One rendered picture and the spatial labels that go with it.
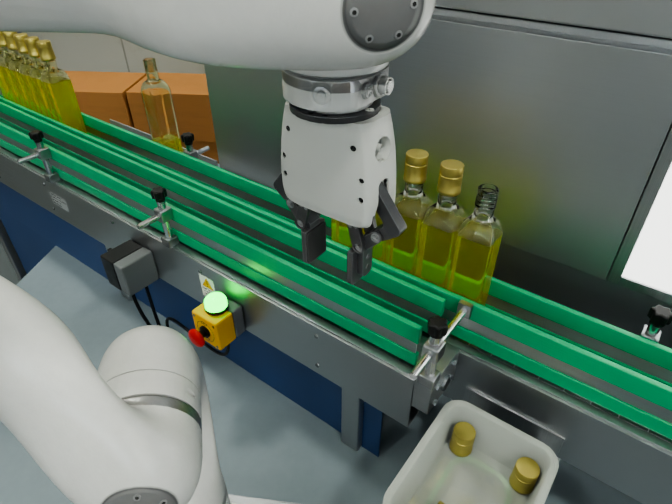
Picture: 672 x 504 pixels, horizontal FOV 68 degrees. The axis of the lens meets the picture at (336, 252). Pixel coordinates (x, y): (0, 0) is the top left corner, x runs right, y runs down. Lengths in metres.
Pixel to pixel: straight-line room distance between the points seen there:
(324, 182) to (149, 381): 0.29
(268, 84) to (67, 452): 0.82
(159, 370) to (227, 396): 0.58
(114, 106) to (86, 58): 1.53
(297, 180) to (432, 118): 0.46
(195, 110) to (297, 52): 2.74
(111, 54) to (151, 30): 4.25
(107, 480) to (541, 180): 0.69
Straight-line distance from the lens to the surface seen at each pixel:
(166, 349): 0.62
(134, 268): 1.16
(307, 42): 0.29
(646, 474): 0.88
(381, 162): 0.41
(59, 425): 0.53
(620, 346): 0.86
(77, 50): 4.71
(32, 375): 0.52
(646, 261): 0.87
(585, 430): 0.86
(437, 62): 0.85
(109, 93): 3.18
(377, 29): 0.30
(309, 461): 1.06
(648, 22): 0.77
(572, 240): 0.88
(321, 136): 0.41
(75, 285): 1.58
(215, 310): 0.98
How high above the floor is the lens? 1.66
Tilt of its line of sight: 37 degrees down
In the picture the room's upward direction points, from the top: straight up
